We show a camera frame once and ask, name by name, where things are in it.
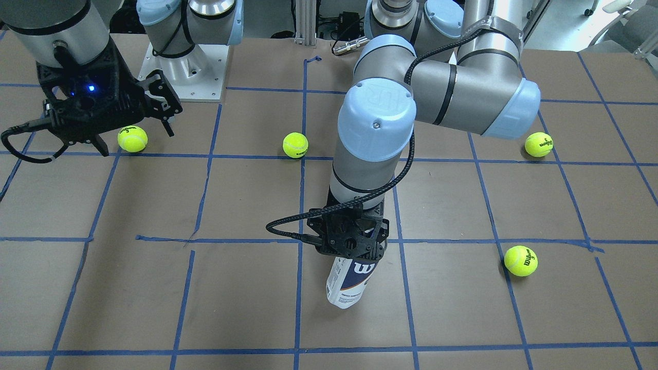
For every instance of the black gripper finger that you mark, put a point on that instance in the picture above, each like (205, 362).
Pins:
(167, 124)
(100, 145)

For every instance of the white tennis ball can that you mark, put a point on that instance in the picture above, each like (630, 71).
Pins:
(347, 281)

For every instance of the tennis ball near base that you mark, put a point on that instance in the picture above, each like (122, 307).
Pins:
(132, 139)

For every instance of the tennis ball table middle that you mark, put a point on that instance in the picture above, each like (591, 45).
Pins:
(295, 145)

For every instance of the Wilson tennis ball far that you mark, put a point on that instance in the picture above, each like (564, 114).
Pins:
(520, 261)

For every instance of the tennis ball near finger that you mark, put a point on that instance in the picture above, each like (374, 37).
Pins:
(538, 144)

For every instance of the aluminium frame post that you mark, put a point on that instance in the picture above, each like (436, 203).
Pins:
(305, 22)

